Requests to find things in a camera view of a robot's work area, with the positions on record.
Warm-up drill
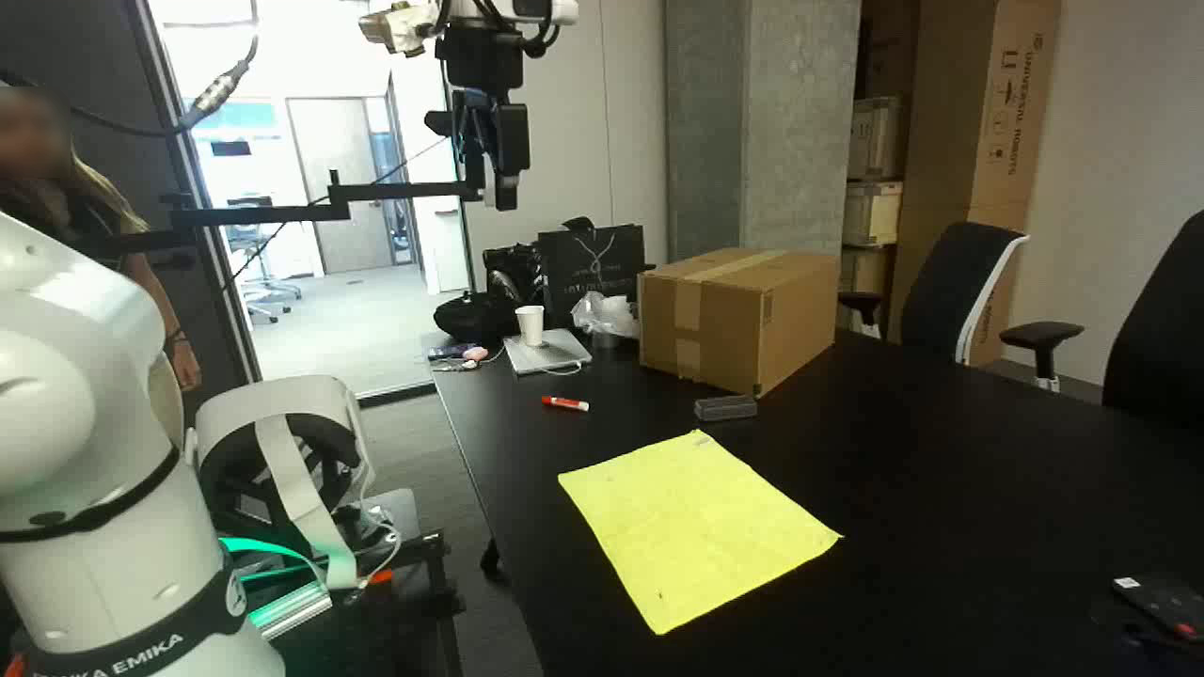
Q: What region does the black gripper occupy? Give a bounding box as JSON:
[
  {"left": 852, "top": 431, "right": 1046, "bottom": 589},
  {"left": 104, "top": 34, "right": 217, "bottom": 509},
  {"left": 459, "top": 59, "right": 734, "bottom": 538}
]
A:
[{"left": 438, "top": 18, "right": 536, "bottom": 214}]

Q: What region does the yellow towel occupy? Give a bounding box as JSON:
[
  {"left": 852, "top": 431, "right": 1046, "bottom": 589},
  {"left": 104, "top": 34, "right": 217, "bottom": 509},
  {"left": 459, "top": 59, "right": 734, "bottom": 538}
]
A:
[{"left": 555, "top": 426, "right": 846, "bottom": 639}]

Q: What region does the black paper gift bag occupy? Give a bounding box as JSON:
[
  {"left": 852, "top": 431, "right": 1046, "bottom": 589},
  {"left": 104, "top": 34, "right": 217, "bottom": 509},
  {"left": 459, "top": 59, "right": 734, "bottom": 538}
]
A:
[{"left": 536, "top": 214, "right": 652, "bottom": 332}]

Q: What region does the grey door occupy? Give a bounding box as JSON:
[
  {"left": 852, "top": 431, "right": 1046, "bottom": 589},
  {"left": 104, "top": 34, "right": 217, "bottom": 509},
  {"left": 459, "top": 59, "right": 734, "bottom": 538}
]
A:
[{"left": 282, "top": 95, "right": 397, "bottom": 279}]

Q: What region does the round black bag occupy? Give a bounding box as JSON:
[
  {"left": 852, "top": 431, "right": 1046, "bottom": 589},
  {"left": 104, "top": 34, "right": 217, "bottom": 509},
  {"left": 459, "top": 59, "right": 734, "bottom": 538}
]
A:
[{"left": 429, "top": 291, "right": 519, "bottom": 351}]

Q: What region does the white paper cup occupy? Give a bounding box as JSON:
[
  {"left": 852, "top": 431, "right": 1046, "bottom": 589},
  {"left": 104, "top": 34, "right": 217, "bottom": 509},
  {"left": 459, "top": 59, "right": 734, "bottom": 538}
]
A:
[{"left": 513, "top": 301, "right": 551, "bottom": 351}]

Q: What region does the clear plastic bag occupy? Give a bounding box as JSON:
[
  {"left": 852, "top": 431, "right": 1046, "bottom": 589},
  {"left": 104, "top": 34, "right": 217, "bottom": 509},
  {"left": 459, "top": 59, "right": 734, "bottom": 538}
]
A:
[{"left": 570, "top": 291, "right": 642, "bottom": 342}]

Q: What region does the small colourful packet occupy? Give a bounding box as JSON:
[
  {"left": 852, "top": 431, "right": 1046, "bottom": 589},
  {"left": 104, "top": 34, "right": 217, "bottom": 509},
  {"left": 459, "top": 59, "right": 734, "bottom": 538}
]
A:
[{"left": 424, "top": 337, "right": 497, "bottom": 376}]

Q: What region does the grey laptop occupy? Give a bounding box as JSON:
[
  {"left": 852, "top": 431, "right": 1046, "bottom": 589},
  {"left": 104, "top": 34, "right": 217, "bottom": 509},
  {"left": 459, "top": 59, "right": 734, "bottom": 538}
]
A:
[{"left": 502, "top": 328, "right": 595, "bottom": 381}]

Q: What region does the grey background office chair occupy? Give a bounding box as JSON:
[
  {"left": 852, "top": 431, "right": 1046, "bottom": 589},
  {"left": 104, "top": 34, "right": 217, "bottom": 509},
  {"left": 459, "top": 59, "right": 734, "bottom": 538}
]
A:
[{"left": 242, "top": 267, "right": 310, "bottom": 332}]

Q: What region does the brown cardboard box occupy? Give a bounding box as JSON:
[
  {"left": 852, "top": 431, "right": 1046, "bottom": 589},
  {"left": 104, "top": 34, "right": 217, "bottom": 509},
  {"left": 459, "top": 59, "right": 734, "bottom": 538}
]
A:
[{"left": 635, "top": 244, "right": 844, "bottom": 397}]

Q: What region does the small black rectangular remote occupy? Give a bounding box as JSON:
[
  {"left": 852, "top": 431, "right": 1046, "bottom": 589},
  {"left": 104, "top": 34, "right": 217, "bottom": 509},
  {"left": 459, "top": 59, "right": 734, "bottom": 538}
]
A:
[{"left": 693, "top": 391, "right": 765, "bottom": 426}]

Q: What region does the beige shelf box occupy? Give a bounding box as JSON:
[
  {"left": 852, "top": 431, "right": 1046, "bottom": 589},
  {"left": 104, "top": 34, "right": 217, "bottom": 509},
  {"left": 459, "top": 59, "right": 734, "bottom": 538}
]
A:
[
  {"left": 838, "top": 244, "right": 897, "bottom": 301},
  {"left": 838, "top": 180, "right": 906, "bottom": 253},
  {"left": 846, "top": 95, "right": 906, "bottom": 180}
]

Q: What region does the brown wooden shelf unit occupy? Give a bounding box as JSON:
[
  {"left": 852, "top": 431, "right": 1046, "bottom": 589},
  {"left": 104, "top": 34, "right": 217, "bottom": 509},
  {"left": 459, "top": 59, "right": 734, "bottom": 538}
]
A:
[{"left": 858, "top": 0, "right": 1007, "bottom": 342}]

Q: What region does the black white-backed office chair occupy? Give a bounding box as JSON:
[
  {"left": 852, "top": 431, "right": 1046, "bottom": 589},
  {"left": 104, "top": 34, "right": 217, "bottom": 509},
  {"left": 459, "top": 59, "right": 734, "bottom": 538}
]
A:
[{"left": 898, "top": 220, "right": 1083, "bottom": 391}]

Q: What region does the tall brown cardboard carton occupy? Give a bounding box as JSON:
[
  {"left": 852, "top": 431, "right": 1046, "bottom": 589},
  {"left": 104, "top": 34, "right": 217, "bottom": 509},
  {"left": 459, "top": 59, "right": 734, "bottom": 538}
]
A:
[{"left": 962, "top": 0, "right": 1065, "bottom": 237}]

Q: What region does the black camera case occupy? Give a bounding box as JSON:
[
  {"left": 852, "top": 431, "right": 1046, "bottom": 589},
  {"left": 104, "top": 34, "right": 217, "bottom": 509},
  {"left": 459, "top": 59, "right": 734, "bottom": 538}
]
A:
[{"left": 481, "top": 239, "right": 545, "bottom": 306}]

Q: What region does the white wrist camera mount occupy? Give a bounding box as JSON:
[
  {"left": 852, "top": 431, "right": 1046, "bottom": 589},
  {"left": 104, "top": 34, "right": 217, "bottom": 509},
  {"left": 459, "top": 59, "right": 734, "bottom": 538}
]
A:
[{"left": 359, "top": 0, "right": 443, "bottom": 59}]

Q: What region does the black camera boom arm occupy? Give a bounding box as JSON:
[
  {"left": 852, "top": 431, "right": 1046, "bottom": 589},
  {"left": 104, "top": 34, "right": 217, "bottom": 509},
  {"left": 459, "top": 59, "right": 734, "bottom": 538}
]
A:
[{"left": 173, "top": 165, "right": 487, "bottom": 232}]

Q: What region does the white black curved frame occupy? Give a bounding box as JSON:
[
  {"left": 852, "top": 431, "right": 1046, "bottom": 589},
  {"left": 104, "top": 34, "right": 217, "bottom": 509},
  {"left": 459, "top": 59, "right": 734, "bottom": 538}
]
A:
[{"left": 190, "top": 371, "right": 380, "bottom": 595}]

